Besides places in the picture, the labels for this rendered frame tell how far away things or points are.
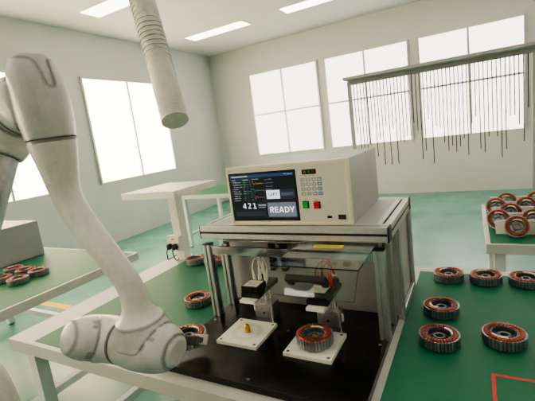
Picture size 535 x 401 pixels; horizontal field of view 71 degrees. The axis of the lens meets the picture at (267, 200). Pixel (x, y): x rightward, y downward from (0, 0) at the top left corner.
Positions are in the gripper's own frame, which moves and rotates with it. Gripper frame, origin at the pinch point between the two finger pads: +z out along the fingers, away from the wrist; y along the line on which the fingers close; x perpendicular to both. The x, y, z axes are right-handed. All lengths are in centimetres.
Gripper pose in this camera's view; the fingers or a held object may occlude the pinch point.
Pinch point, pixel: (188, 336)
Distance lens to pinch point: 126.8
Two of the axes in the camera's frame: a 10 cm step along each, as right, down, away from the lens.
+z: 4.7, 3.0, 8.3
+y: 8.8, -0.3, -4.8
